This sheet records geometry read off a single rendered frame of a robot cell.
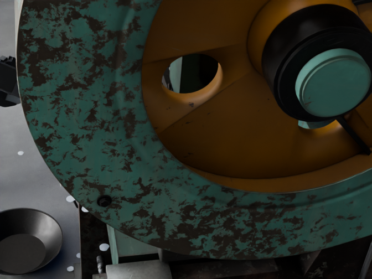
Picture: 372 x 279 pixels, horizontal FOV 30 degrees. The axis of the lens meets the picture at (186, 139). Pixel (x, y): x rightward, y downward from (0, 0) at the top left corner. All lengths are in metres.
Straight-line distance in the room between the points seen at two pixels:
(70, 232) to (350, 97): 1.70
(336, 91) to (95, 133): 0.33
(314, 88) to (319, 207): 0.31
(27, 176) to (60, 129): 1.78
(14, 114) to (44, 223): 0.71
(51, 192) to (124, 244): 1.09
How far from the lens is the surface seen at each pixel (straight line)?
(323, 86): 0.93
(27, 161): 2.80
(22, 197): 2.66
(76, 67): 0.90
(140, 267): 1.57
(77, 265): 2.38
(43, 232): 2.50
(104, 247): 1.60
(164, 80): 1.53
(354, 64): 0.93
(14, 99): 1.34
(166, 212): 1.10
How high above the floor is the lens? 1.85
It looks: 39 degrees down
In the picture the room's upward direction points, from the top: 5 degrees clockwise
